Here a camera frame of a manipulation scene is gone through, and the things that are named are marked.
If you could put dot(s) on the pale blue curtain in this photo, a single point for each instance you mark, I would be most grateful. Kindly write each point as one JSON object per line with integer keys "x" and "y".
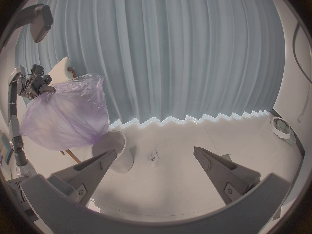
{"x": 170, "y": 57}

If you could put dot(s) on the white trash bin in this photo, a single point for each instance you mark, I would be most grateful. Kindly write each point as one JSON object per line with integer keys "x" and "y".
{"x": 123, "y": 158}

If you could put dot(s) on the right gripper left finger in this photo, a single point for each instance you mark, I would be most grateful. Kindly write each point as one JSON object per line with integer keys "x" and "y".
{"x": 82, "y": 177}

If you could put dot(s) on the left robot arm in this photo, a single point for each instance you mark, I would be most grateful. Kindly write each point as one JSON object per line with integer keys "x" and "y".
{"x": 17, "y": 144}

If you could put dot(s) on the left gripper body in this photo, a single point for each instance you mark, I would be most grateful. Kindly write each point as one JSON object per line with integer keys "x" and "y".
{"x": 36, "y": 86}

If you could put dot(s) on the white paper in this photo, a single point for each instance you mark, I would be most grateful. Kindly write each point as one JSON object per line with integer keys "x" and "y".
{"x": 153, "y": 158}

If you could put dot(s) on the white cushioned wooden chair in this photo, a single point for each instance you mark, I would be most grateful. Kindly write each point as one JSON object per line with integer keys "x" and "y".
{"x": 59, "y": 68}

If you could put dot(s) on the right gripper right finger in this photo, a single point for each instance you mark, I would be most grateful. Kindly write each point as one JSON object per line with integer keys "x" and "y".
{"x": 226, "y": 177}

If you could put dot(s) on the purple plastic bag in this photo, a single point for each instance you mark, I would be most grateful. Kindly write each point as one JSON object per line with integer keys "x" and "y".
{"x": 68, "y": 116}

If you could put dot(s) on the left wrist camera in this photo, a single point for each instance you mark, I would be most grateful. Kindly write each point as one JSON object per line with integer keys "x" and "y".
{"x": 48, "y": 79}

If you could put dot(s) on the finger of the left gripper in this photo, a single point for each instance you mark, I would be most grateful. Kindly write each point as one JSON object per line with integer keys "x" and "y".
{"x": 48, "y": 88}

